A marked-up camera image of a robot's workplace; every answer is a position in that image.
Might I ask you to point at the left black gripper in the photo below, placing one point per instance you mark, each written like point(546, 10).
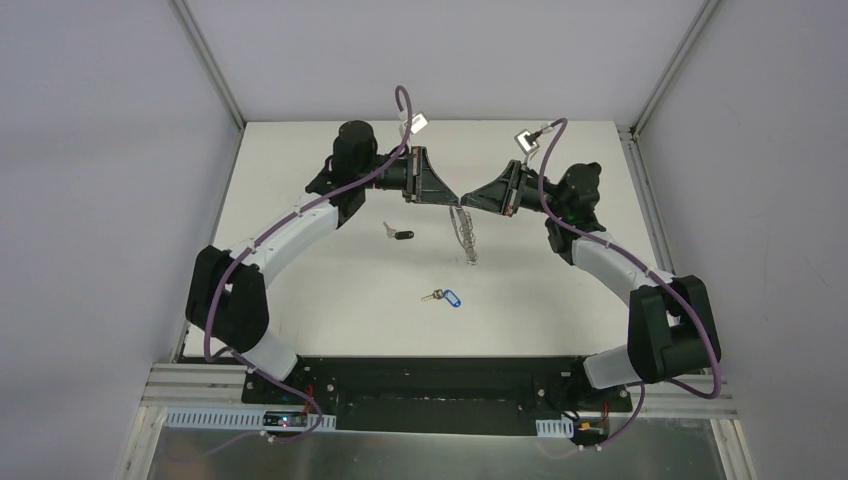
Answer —
point(413, 174)

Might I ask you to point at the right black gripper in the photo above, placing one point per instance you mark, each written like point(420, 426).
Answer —
point(514, 187)

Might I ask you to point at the key with blue tag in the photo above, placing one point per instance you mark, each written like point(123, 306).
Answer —
point(446, 295)

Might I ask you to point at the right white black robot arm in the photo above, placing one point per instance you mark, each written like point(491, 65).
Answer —
point(670, 330)

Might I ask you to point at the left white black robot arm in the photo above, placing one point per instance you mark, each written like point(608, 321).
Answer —
point(227, 297)

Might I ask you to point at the key with black head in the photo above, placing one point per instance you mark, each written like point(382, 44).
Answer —
point(398, 234)

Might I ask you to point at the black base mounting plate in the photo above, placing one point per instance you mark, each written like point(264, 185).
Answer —
point(501, 396)

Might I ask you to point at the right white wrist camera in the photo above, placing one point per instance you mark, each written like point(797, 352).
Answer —
point(527, 140)

